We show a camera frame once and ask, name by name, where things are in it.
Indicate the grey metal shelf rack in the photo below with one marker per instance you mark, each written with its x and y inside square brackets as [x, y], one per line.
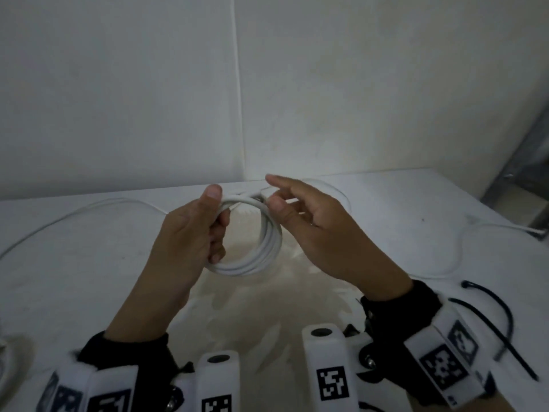
[519, 167]

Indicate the person's right hand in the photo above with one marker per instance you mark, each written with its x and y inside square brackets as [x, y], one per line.
[339, 244]

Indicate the black left wristband white markers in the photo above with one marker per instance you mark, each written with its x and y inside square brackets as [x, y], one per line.
[120, 369]

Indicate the person's left hand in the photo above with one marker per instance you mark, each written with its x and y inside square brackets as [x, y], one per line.
[184, 244]

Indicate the bunch of black zip ties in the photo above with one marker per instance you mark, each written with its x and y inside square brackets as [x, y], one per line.
[493, 336]

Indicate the person's left forearm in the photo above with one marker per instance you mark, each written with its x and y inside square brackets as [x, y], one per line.
[146, 313]

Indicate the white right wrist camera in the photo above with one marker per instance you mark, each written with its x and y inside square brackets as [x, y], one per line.
[330, 351]

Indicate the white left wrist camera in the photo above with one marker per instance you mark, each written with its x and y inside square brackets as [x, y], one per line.
[218, 381]

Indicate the person's right forearm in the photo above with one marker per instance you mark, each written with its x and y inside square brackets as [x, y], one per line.
[493, 405]

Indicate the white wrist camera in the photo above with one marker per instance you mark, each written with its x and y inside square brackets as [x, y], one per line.
[218, 381]
[330, 351]

